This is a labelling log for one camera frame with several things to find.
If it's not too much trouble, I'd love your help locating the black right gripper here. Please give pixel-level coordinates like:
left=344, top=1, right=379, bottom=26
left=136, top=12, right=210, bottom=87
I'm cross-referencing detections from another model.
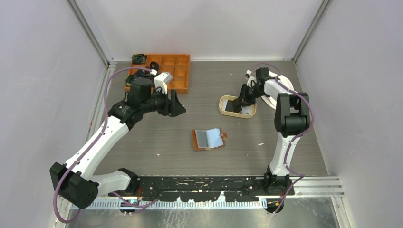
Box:
left=234, top=84, right=265, bottom=108

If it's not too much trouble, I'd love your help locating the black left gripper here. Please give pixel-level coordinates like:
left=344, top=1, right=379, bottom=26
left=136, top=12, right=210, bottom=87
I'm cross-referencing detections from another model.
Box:
left=141, top=86, right=185, bottom=117

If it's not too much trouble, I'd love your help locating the orange leather card holder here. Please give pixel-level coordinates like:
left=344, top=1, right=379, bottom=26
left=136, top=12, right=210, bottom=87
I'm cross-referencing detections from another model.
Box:
left=192, top=128, right=227, bottom=152

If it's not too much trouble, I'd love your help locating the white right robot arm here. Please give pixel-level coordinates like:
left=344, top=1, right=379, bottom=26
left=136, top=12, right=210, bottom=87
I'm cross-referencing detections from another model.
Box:
left=229, top=67, right=313, bottom=195

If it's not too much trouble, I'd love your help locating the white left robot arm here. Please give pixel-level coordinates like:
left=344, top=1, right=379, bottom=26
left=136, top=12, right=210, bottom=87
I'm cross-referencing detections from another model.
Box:
left=49, top=78, right=186, bottom=209

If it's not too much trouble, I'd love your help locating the silver VIP card in tray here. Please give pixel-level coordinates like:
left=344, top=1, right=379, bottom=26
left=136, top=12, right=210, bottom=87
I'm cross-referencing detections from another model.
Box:
left=241, top=106, right=253, bottom=115

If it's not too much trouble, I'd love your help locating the black card in tray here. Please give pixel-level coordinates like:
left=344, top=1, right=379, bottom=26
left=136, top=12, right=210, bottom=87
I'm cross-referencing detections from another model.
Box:
left=223, top=100, right=234, bottom=112

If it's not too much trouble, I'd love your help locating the beige oval tray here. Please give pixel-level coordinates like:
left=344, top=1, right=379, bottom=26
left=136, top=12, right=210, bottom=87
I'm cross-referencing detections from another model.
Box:
left=219, top=95, right=257, bottom=119

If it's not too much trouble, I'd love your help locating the black rolled belt centre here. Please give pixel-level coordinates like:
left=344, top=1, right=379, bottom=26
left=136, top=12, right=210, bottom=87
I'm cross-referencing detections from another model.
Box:
left=149, top=61, right=160, bottom=71

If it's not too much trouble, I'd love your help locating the white bucket hat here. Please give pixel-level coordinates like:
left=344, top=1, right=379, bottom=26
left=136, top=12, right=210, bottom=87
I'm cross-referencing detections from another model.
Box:
left=261, top=71, right=294, bottom=109

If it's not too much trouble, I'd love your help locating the orange wooden compartment organizer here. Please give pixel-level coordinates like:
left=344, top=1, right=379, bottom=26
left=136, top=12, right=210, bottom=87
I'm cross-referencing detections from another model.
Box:
left=125, top=54, right=191, bottom=94

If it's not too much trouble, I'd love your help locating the dark rolled belt top-left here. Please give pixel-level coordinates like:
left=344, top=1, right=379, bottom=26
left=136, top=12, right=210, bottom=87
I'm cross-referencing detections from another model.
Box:
left=131, top=54, right=147, bottom=65

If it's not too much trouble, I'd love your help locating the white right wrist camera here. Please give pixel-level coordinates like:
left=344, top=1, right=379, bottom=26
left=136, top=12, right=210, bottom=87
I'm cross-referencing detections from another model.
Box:
left=245, top=70, right=256, bottom=87

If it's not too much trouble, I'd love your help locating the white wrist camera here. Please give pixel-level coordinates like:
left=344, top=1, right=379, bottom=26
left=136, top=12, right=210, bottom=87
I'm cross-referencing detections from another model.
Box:
left=153, top=72, right=173, bottom=94
left=245, top=70, right=256, bottom=87

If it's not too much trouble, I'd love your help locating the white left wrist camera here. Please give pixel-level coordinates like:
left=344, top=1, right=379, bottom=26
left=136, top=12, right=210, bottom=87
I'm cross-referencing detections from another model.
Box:
left=153, top=72, right=173, bottom=94

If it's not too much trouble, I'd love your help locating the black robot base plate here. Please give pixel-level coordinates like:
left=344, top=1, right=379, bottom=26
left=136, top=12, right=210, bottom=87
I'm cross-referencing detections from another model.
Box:
left=118, top=174, right=294, bottom=202

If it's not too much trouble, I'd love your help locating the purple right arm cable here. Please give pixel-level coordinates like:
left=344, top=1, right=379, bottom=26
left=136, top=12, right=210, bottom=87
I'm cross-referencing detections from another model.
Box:
left=251, top=63, right=316, bottom=215

